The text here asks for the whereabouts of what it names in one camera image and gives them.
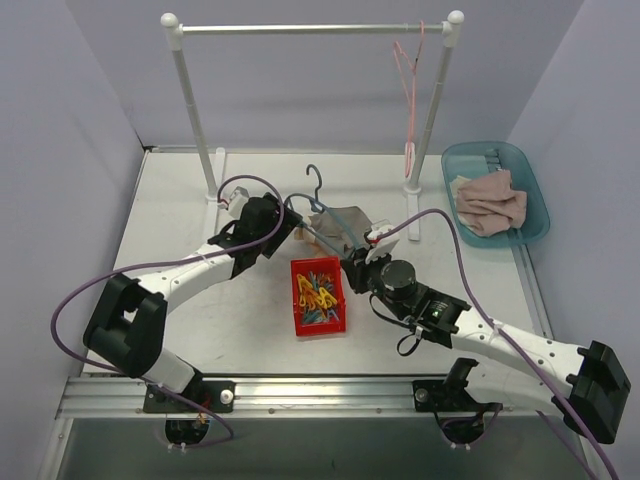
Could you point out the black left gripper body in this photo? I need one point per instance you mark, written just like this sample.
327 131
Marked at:
284 226

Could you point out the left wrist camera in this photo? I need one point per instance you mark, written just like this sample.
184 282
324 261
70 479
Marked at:
234 205

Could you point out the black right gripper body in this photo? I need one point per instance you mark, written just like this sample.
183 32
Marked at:
353 270

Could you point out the red plastic bin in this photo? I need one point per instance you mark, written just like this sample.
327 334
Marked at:
329 265

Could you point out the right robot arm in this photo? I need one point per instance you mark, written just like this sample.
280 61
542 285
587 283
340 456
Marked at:
497 363

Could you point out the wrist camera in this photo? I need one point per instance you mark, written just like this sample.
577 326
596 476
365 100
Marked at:
234 205
380 240

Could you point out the pile of coloured clothespins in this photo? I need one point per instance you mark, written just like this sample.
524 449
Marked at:
317 299

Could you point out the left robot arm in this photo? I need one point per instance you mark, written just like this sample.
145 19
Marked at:
127 326

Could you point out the blue plastic hanger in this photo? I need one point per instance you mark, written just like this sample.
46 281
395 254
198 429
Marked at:
316 206

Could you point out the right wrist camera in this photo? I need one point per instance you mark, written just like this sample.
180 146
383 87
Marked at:
380 240

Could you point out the grey beige underwear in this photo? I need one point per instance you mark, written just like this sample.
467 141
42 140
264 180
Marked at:
334 235

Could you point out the pink cream underwear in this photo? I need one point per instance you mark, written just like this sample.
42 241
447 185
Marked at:
489 205

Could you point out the teal plastic basket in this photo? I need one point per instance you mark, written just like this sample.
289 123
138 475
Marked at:
476 159

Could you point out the pink wire hanger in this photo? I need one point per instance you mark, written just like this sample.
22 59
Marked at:
407 68

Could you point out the white clothes rack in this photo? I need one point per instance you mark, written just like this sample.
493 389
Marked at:
449 29

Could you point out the aluminium rail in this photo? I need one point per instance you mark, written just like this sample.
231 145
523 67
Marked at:
101 397

